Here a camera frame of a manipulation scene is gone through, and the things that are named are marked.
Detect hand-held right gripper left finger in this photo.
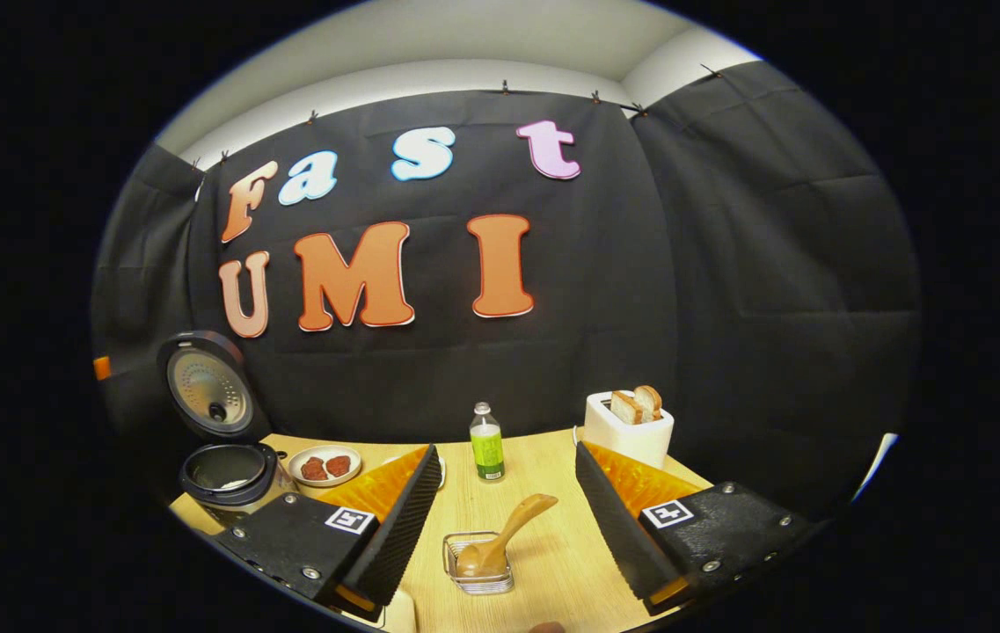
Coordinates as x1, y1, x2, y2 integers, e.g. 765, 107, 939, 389
214, 444, 443, 616

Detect black backdrop cloth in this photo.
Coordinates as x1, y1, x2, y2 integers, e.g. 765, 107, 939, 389
91, 62, 923, 520

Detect small white round plate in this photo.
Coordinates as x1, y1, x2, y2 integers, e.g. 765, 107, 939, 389
287, 444, 363, 489

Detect white toaster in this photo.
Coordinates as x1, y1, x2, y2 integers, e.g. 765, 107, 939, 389
583, 391, 675, 469

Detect black and cream rice cooker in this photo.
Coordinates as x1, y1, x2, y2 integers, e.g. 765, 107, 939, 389
157, 331, 298, 528

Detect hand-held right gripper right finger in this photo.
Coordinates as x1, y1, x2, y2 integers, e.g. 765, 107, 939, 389
574, 440, 817, 616

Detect green drink bottle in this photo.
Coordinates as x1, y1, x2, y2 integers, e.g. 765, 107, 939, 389
469, 402, 507, 484

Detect wooden spoon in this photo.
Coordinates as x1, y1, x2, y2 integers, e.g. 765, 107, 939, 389
456, 493, 559, 578

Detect wire chopstick holder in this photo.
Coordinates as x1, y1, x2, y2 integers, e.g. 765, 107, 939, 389
442, 531, 515, 596

